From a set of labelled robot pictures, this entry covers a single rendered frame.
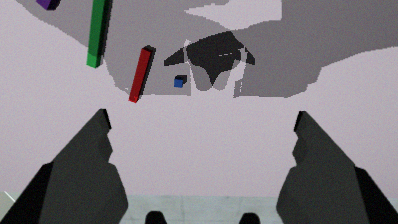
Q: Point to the green rod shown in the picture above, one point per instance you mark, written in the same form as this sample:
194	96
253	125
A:
97	32

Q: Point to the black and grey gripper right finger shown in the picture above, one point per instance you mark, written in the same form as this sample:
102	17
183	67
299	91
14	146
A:
326	187

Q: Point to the purple rod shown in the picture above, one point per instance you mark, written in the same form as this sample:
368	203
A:
48	4

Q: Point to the red rod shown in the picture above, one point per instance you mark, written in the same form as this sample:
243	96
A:
140	74

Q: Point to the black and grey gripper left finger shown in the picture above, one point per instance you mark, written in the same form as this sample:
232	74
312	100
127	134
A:
79	186

